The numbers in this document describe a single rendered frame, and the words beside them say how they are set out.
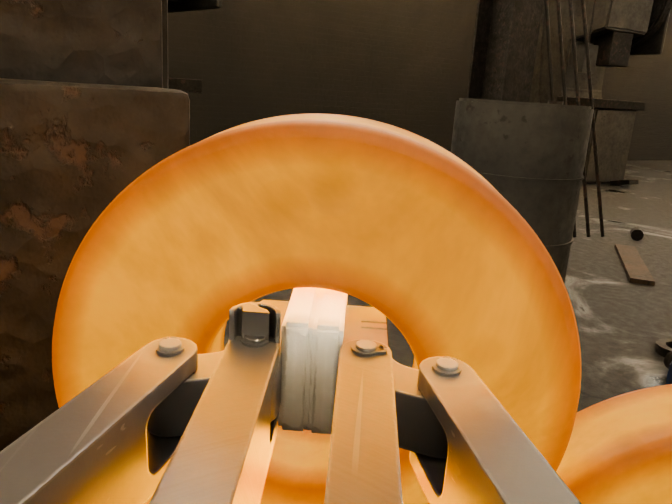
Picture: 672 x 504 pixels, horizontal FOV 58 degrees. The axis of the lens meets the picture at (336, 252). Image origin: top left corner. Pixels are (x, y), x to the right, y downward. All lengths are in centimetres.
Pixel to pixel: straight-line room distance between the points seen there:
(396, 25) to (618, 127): 292
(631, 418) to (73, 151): 31
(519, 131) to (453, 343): 241
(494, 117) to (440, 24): 596
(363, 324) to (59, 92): 26
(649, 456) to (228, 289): 13
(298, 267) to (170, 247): 3
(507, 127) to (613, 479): 240
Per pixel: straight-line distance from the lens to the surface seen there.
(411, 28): 819
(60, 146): 39
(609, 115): 781
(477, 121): 263
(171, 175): 16
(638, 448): 20
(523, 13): 424
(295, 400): 16
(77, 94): 39
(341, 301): 16
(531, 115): 257
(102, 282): 18
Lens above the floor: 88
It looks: 15 degrees down
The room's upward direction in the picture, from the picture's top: 4 degrees clockwise
